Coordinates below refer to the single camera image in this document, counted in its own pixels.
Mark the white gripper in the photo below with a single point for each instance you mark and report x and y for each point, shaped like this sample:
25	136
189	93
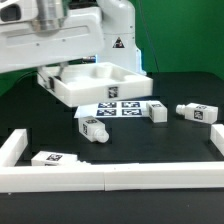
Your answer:
81	35

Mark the white sheet with tags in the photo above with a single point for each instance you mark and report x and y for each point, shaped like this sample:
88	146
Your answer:
113	109

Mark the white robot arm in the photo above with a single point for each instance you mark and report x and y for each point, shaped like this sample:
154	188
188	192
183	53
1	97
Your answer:
118	25

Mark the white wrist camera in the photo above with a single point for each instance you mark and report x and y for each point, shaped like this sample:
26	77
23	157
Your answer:
13	11

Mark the white U-shaped fence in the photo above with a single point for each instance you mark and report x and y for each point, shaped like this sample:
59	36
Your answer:
15	178

